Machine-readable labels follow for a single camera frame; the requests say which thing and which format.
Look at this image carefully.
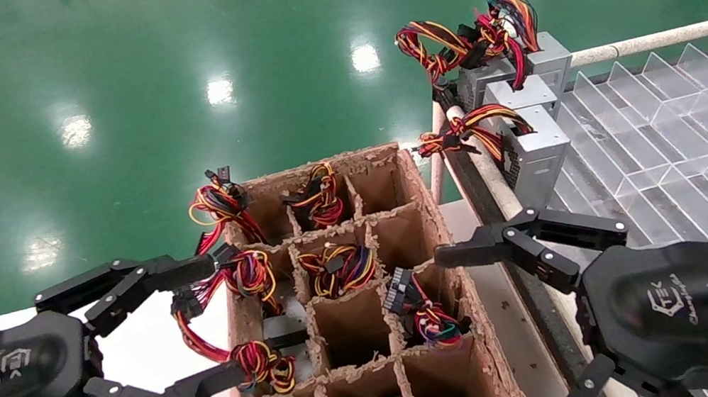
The brown cardboard divided box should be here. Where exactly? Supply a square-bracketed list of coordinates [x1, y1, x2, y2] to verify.
[189, 128, 532, 397]

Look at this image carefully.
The white rack leg pipe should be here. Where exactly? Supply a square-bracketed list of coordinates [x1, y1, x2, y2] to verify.
[416, 101, 463, 206]

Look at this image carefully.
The black pipe joint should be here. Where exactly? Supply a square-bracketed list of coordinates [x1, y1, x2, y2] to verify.
[431, 82, 461, 115]

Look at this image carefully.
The coloured wire bundle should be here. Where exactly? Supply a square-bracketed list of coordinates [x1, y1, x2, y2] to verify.
[173, 290, 318, 397]
[377, 258, 468, 364]
[277, 158, 348, 235]
[162, 235, 284, 333]
[177, 161, 270, 264]
[294, 237, 383, 303]

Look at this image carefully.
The clear acrylic divided tray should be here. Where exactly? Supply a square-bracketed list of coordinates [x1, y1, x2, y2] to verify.
[519, 35, 708, 270]

